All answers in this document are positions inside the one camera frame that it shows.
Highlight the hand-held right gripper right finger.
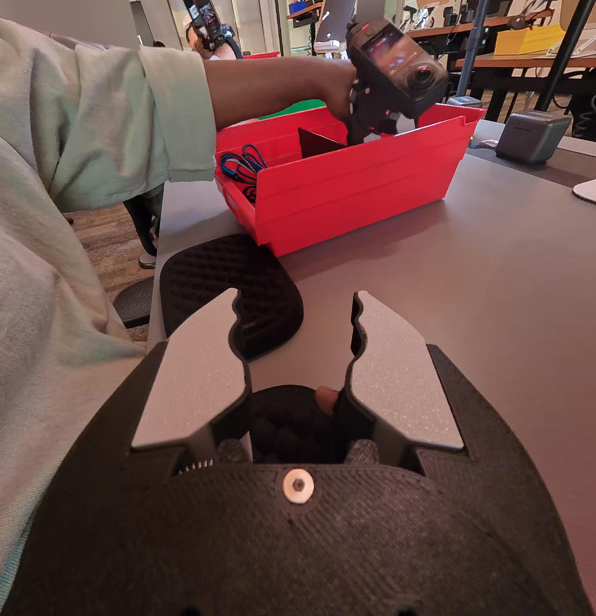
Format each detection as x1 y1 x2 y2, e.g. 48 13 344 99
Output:
344 290 465 464

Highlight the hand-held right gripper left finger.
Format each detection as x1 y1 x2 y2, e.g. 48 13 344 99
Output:
130 288 254 464

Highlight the red plastic bin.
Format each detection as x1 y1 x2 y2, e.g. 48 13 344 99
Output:
214 102 487 258

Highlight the person's left forearm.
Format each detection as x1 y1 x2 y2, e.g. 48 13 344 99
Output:
76 46 327 212

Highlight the person's left hand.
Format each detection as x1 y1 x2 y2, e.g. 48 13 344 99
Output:
321 62 358 123

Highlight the person's right hand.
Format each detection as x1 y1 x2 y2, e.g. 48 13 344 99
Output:
315 386 340 417

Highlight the white edged black panel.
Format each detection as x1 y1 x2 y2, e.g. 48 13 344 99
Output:
313 0 358 54

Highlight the black honeycomb cushion pad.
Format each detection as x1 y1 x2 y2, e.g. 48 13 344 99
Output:
159 234 305 361
250 384 376 465

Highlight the wooden background desk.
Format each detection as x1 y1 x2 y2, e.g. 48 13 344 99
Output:
454 50 596 121

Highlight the yellow bin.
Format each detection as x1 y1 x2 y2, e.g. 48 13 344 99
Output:
494 24 568 56

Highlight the grey box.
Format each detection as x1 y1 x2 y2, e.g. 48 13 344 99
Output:
495 110 573 165

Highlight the black pole with disc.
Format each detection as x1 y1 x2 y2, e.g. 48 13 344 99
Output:
534 0 596 114

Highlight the white stand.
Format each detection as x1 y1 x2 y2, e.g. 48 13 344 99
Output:
572 175 596 209

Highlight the blue braided cable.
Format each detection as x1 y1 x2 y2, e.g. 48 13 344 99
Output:
220 143 270 186

